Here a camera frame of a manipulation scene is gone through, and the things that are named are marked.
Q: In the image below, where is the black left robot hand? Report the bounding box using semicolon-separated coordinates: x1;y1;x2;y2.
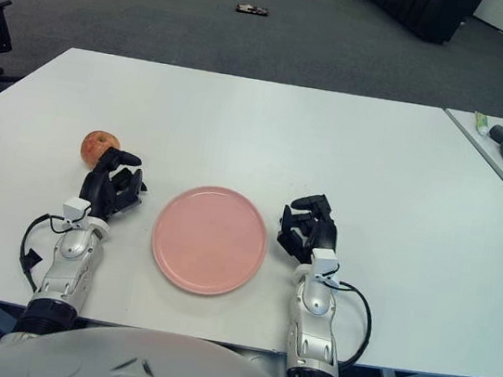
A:
75;144;154;230

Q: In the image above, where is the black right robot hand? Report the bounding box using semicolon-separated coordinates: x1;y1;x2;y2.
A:
273;187;345;269

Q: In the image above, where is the red yellow apple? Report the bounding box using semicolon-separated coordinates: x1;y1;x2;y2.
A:
77;127;123;175

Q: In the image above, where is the pink round plate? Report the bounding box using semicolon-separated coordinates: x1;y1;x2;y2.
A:
144;177;275;304

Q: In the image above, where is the grey robot torso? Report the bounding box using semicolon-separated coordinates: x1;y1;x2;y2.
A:
0;307;337;377

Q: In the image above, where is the green white tube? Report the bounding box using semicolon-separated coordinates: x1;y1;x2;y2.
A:
471;110;493;137

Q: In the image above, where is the small black floor object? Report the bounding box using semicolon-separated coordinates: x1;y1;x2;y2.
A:
234;2;270;19

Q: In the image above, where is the black cabinet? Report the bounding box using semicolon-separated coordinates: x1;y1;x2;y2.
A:
364;0;485;50

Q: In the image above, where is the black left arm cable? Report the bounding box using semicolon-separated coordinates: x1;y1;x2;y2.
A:
14;210;71;298

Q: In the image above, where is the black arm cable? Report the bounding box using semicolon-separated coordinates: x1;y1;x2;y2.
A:
14;210;71;298
325;279;380;370

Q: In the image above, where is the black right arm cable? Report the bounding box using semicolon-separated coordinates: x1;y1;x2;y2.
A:
325;279;380;370

